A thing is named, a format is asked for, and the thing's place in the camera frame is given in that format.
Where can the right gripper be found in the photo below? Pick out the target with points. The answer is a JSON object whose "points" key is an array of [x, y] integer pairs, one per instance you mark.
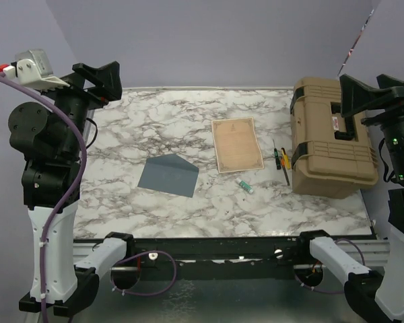
{"points": [[355, 95]]}

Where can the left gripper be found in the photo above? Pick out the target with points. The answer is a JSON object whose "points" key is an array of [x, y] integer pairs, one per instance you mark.
{"points": [[107, 75]]}

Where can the grey-blue envelope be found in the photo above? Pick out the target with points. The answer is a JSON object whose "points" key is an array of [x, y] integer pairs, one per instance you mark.
{"points": [[170, 174]]}

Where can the tan letter paper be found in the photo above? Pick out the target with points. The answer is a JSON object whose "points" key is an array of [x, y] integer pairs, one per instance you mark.
{"points": [[236, 145]]}

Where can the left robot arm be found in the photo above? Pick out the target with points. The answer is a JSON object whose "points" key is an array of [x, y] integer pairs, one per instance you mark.
{"points": [[48, 131]]}

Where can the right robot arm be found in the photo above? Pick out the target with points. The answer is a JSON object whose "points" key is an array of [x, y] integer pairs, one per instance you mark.
{"points": [[373, 296]]}

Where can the tan plastic tool case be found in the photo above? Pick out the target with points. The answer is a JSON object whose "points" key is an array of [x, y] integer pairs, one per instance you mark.
{"points": [[332, 156]]}

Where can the green white glue stick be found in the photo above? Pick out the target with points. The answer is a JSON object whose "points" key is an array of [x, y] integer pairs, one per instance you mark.
{"points": [[244, 186]]}

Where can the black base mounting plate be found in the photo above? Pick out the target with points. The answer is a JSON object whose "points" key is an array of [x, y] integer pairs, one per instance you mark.
{"points": [[218, 258]]}

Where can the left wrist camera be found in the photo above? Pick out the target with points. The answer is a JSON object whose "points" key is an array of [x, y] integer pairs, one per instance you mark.
{"points": [[33, 69]]}

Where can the green handled screwdriver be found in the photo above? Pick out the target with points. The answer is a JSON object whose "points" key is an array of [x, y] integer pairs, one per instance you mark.
{"points": [[277, 158]]}

